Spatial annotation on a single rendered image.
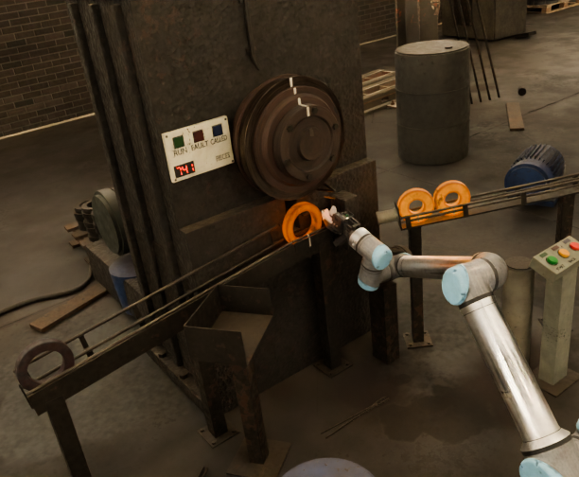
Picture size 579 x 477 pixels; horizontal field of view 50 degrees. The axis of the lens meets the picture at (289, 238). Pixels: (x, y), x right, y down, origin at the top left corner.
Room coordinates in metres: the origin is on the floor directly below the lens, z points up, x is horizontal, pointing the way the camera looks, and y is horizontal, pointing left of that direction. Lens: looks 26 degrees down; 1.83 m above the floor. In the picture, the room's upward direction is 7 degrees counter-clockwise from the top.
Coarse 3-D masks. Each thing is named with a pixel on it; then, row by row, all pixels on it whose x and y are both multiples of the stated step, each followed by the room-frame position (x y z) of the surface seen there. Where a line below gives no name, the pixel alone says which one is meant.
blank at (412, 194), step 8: (408, 192) 2.43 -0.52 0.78; (416, 192) 2.43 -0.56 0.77; (424, 192) 2.42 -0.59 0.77; (400, 200) 2.43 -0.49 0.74; (408, 200) 2.43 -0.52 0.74; (424, 200) 2.42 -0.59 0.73; (432, 200) 2.42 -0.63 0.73; (400, 208) 2.43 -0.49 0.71; (408, 208) 2.43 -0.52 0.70; (424, 208) 2.43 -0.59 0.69; (432, 208) 2.42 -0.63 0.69
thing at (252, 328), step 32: (224, 288) 1.94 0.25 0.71; (256, 288) 1.89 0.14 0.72; (192, 320) 1.76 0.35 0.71; (224, 320) 1.89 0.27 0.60; (256, 320) 1.87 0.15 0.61; (192, 352) 1.71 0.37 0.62; (224, 352) 1.66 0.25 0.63; (256, 384) 1.83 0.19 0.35; (256, 416) 1.79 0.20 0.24; (256, 448) 1.78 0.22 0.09; (288, 448) 1.85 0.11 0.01
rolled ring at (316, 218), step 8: (296, 208) 2.27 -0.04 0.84; (304, 208) 2.29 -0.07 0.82; (312, 208) 2.32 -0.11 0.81; (288, 216) 2.26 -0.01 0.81; (296, 216) 2.27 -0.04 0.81; (312, 216) 2.34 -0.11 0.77; (320, 216) 2.34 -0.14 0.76; (288, 224) 2.24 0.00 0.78; (312, 224) 2.34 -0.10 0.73; (320, 224) 2.33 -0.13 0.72; (288, 232) 2.24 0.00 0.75; (288, 240) 2.26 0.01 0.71
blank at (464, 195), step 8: (448, 184) 2.42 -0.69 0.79; (456, 184) 2.42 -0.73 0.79; (464, 184) 2.45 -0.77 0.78; (440, 192) 2.42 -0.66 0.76; (448, 192) 2.42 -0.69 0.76; (456, 192) 2.42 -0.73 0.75; (464, 192) 2.42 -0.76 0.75; (440, 200) 2.42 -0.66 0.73; (464, 200) 2.42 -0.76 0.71; (456, 208) 2.42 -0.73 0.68
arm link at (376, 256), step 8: (360, 240) 2.15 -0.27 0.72; (368, 240) 2.14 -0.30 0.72; (376, 240) 2.14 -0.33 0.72; (360, 248) 2.13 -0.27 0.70; (368, 248) 2.11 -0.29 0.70; (376, 248) 2.10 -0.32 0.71; (384, 248) 2.10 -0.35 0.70; (368, 256) 2.10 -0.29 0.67; (376, 256) 2.07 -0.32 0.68; (384, 256) 2.08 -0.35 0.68; (392, 256) 2.11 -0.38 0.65; (368, 264) 2.10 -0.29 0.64; (376, 264) 2.07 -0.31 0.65; (384, 264) 2.09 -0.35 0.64
